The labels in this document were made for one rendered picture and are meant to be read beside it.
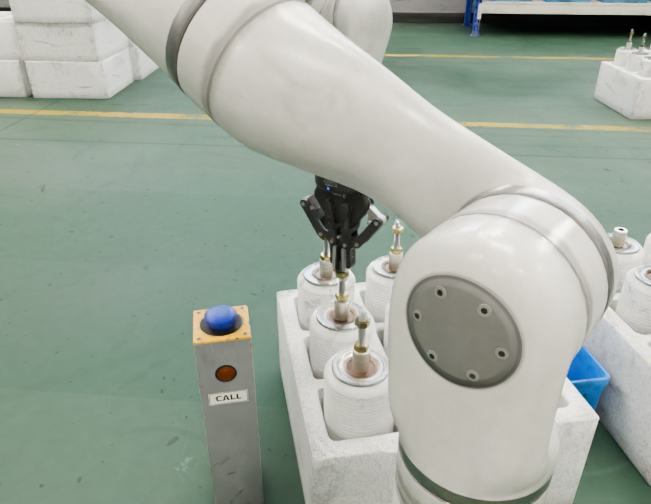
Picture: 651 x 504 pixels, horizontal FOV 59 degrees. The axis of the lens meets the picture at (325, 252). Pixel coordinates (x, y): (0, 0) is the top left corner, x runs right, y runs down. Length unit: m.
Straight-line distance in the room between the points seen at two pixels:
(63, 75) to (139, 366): 2.27
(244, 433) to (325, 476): 0.13
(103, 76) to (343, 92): 2.90
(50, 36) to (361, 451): 2.81
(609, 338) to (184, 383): 0.76
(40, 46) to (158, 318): 2.19
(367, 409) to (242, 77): 0.51
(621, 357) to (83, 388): 0.94
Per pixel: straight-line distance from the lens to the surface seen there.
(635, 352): 1.03
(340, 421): 0.78
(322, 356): 0.85
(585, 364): 1.10
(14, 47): 3.40
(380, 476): 0.80
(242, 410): 0.80
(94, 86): 3.23
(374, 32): 0.67
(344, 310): 0.84
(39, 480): 1.06
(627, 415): 1.08
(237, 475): 0.88
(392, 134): 0.33
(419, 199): 0.35
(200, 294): 1.39
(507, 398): 0.29
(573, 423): 0.87
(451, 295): 0.27
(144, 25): 0.39
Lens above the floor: 0.75
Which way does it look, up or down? 29 degrees down
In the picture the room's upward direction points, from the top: straight up
